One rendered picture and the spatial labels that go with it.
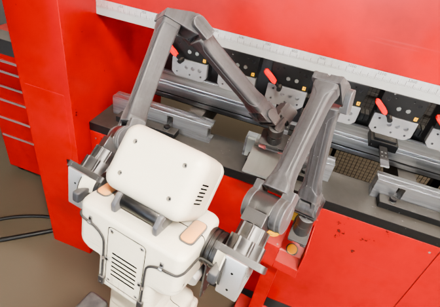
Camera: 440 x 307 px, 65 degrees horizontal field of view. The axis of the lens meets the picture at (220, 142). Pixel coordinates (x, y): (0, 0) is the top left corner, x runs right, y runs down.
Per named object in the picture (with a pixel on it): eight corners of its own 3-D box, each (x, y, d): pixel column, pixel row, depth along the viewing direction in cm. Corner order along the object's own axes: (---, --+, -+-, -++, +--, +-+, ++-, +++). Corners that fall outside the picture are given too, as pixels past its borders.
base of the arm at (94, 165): (65, 163, 87) (101, 183, 83) (83, 136, 89) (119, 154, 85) (83, 173, 95) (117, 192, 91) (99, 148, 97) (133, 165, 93)
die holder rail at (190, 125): (112, 112, 168) (112, 95, 162) (120, 107, 172) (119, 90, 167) (208, 143, 158) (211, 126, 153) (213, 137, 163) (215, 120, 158)
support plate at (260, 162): (241, 171, 128) (241, 169, 127) (258, 135, 149) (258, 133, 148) (289, 186, 125) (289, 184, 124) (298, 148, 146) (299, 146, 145)
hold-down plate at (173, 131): (115, 121, 162) (115, 115, 161) (122, 116, 167) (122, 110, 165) (173, 140, 157) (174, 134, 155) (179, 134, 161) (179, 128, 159)
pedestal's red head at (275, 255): (247, 254, 138) (256, 225, 128) (260, 228, 151) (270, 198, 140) (294, 277, 133) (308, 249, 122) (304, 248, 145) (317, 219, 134)
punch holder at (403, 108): (366, 129, 129) (385, 90, 119) (366, 119, 135) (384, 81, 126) (408, 142, 126) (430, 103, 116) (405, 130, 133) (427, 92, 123)
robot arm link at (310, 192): (311, 82, 94) (351, 92, 89) (319, 78, 99) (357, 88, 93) (286, 209, 113) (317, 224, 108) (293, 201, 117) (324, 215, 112)
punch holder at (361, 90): (313, 114, 132) (327, 75, 123) (315, 105, 139) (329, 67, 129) (353, 126, 130) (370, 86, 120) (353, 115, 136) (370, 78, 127)
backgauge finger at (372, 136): (368, 165, 144) (372, 155, 141) (367, 133, 164) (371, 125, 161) (397, 174, 141) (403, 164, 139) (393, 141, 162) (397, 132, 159)
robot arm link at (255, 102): (173, 31, 104) (189, 23, 95) (184, 19, 106) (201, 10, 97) (255, 125, 124) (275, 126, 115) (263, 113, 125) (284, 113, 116)
